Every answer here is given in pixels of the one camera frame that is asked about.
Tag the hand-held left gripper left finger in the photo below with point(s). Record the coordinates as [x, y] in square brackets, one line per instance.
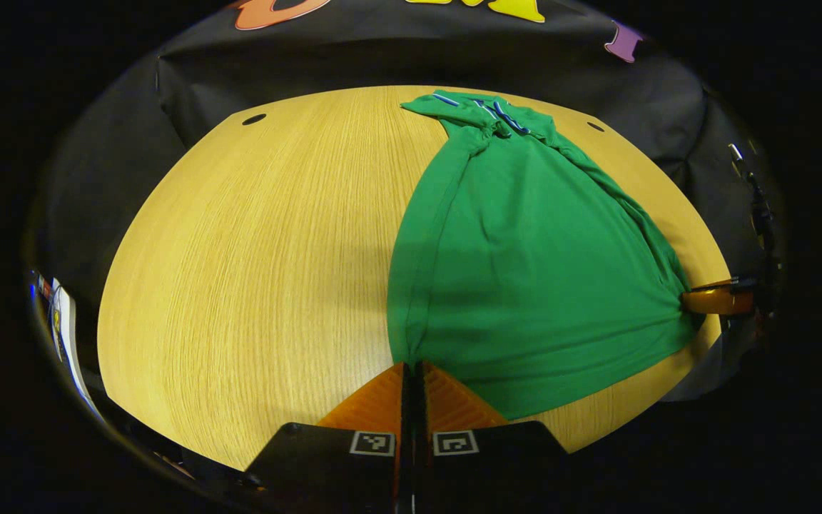
[325, 464]

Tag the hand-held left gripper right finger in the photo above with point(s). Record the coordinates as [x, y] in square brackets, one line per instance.
[496, 464]

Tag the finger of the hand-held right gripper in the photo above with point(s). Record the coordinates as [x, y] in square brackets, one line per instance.
[718, 300]

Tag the green T-shirt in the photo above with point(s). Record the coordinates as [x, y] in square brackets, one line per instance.
[525, 271]

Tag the white side table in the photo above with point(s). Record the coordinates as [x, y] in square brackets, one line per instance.
[67, 335]

